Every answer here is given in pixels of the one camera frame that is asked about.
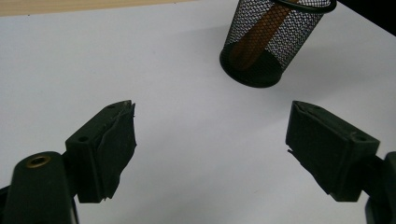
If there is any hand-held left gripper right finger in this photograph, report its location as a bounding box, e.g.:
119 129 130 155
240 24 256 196
285 99 381 203

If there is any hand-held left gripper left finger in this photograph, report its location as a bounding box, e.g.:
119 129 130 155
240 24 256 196
64 99 138 205

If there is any black mesh cup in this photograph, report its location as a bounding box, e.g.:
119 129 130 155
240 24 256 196
219 0 338 89

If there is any wooden hairbrush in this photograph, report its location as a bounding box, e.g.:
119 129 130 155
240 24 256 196
229 0 301 72

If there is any light wooden table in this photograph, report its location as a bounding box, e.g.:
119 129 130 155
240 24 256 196
0 0 201 19

